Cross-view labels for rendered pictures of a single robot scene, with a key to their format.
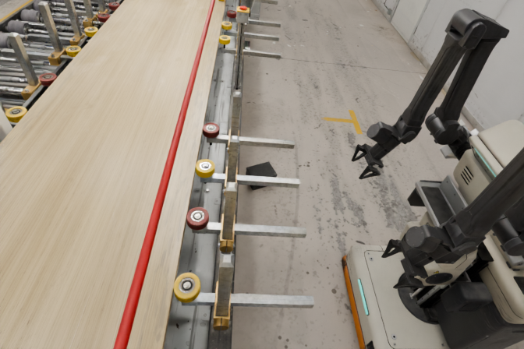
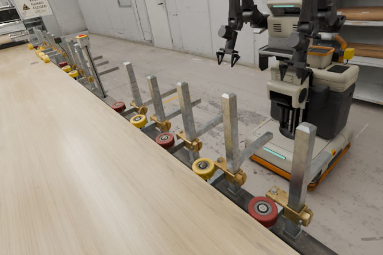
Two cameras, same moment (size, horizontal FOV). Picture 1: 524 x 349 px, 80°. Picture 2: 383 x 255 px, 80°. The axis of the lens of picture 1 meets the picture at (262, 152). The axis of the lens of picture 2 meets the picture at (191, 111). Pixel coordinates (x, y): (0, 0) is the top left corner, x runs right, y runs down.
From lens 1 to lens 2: 60 cm
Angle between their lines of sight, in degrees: 25
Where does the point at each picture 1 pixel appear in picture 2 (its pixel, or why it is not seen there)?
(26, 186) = not seen: outside the picture
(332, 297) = (257, 176)
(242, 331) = not seen: hidden behind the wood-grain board
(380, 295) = (280, 144)
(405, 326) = not seen: hidden behind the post
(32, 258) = (60, 246)
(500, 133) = not seen: outside the picture
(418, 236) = (294, 38)
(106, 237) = (113, 189)
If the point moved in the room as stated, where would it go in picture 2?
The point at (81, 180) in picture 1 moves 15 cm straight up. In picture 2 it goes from (48, 181) to (28, 151)
